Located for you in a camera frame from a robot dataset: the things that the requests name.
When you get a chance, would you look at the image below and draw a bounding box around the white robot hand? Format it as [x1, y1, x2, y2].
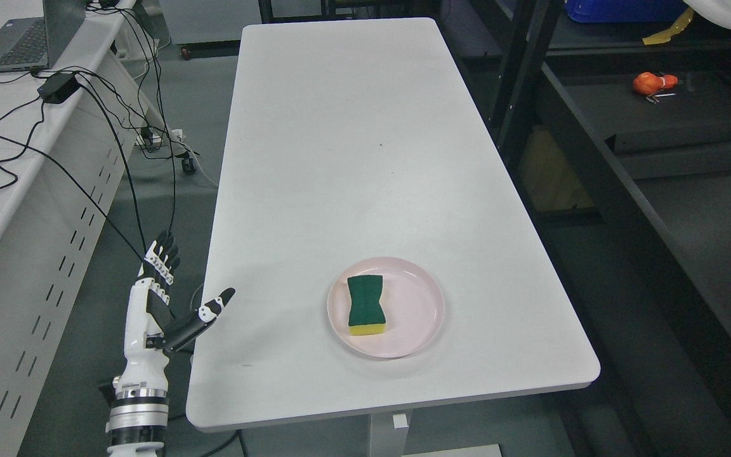
[114, 230, 236, 399]

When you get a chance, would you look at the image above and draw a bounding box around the white power strip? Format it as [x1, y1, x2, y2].
[135, 126, 185, 151]

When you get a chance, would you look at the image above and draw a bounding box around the blue plastic bin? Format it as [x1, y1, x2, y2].
[563, 1, 688, 23]

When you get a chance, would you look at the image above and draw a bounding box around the black power adapter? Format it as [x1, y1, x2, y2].
[37, 73, 81, 105]

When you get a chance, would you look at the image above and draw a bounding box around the black metal shelf rack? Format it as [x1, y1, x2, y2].
[436, 1, 731, 456]

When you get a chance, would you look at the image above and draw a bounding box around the black cable bundle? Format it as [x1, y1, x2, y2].
[0, 0, 179, 267]

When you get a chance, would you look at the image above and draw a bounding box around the orange toy on shelf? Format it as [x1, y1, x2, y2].
[632, 72, 680, 96]

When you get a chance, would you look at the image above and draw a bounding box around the green yellow sponge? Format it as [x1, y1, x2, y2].
[347, 275, 386, 336]

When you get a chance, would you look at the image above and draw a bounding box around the pink round plate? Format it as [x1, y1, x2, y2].
[327, 256, 445, 359]

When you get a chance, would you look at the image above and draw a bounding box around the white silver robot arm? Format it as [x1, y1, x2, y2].
[102, 231, 235, 456]

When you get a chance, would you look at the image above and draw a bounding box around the white perforated side desk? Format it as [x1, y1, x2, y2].
[0, 10, 159, 456]

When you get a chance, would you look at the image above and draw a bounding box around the grey laptop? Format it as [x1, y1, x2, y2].
[0, 1, 88, 72]

